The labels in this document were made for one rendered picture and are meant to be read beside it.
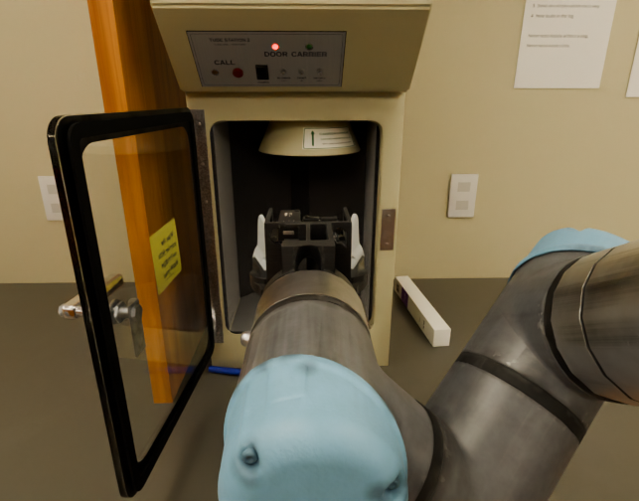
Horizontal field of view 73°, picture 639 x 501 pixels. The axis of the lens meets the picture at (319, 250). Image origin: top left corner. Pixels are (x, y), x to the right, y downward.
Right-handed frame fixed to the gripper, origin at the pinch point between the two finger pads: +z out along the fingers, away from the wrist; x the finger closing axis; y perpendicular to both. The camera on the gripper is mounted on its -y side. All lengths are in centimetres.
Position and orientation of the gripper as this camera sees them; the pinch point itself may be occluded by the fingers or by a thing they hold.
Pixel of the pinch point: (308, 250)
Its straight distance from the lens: 49.8
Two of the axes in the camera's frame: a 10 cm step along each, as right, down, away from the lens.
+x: -10.0, 0.1, -0.2
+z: -0.3, -3.3, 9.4
